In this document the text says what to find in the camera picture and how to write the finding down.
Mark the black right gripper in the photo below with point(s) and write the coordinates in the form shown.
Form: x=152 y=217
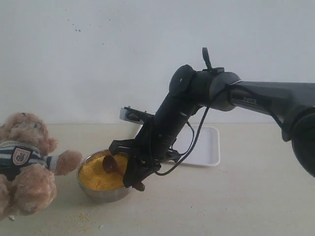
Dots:
x=149 y=148

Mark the dark wooden spoon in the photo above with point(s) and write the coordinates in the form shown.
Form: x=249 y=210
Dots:
x=110 y=165

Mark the tan teddy bear striped sweater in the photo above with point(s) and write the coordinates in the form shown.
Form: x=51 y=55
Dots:
x=27 y=167

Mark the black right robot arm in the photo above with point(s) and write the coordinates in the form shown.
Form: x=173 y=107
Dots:
x=291 y=105

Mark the stainless steel bowl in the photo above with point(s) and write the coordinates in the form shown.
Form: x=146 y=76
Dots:
x=101 y=196

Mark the yellow millet grains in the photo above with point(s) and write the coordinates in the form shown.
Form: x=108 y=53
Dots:
x=93 y=176

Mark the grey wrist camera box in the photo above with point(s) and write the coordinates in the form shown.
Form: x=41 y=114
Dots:
x=132 y=115

